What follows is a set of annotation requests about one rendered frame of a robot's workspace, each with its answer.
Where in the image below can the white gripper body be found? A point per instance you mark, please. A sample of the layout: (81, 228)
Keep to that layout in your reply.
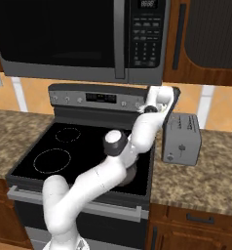
(142, 108)

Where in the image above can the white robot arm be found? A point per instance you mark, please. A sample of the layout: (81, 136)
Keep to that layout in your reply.
(88, 185)

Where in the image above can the silver stove knob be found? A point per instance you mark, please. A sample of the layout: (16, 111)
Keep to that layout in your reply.
(123, 104)
(55, 97)
(67, 98)
(79, 100)
(136, 105)

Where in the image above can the black and silver stove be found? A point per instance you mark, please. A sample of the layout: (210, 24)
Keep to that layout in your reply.
(72, 143)

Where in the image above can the grey toaster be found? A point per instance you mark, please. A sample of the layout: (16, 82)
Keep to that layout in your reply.
(181, 140)

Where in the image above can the dark grey pan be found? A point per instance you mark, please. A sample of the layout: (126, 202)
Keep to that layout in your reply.
(131, 175)

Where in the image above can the wooden cupboard door dark panel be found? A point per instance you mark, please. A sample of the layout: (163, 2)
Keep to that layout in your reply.
(212, 39)

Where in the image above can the black and silver microwave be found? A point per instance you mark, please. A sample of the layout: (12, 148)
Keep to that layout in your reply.
(56, 32)

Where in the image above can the black oven door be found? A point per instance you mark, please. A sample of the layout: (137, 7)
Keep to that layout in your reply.
(121, 231)

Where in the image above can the plain wooden cupboard door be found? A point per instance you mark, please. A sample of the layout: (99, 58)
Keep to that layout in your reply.
(192, 241)

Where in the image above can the wooden drawer front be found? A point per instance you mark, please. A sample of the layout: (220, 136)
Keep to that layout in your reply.
(225, 224)

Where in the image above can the wooden base cabinet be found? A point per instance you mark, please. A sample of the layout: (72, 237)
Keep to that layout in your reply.
(4, 215)

